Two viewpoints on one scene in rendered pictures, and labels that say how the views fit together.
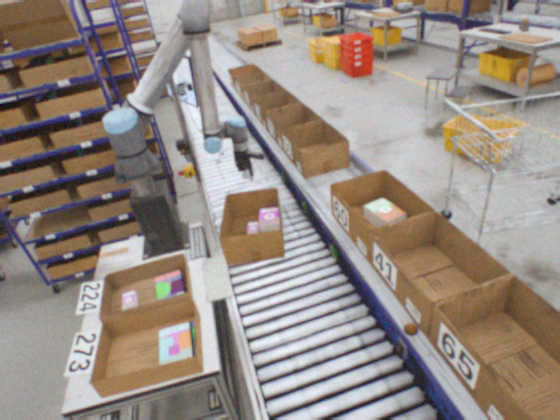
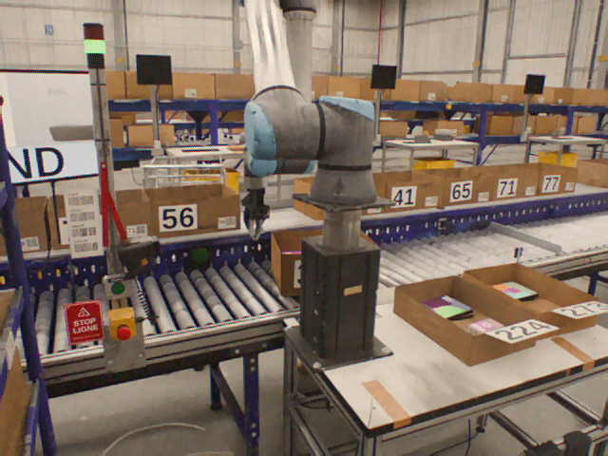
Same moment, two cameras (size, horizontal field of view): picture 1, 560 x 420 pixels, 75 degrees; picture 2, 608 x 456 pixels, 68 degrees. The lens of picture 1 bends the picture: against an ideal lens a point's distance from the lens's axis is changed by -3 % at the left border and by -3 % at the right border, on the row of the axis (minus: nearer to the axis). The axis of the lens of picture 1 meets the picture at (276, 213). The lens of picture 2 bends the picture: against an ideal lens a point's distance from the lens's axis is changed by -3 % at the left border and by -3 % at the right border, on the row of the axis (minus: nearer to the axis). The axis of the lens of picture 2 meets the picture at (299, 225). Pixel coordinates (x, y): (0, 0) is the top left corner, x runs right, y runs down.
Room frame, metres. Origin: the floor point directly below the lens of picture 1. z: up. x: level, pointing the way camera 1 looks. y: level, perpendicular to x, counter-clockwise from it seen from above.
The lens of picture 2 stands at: (2.12, 1.84, 1.50)
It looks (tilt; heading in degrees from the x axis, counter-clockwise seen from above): 16 degrees down; 256
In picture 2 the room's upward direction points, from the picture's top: 1 degrees clockwise
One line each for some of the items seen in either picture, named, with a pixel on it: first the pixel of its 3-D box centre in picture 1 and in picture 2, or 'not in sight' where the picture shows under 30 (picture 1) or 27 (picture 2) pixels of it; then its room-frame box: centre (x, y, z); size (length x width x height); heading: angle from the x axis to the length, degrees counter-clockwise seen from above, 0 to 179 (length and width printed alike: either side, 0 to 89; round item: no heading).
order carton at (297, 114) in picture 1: (294, 126); (101, 217); (2.48, -0.22, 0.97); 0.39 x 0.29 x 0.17; 11
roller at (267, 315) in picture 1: (298, 305); (412, 262); (1.09, -0.03, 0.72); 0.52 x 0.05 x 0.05; 101
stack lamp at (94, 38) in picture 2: not in sight; (94, 41); (2.33, 0.49, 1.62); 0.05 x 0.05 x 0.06
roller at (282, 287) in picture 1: (289, 285); (389, 266); (1.22, 0.00, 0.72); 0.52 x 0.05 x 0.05; 101
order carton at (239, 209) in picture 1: (253, 224); (322, 259); (1.59, 0.13, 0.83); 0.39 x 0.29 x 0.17; 176
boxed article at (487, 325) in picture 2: (130, 302); (484, 332); (1.22, 0.72, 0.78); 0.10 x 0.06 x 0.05; 14
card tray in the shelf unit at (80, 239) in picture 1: (66, 236); not in sight; (2.48, 1.68, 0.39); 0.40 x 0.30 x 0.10; 101
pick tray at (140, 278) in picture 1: (147, 290); (461, 314); (1.26, 0.64, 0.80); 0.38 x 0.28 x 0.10; 101
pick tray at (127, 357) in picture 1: (150, 346); (525, 296); (0.94, 0.57, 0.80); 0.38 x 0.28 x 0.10; 97
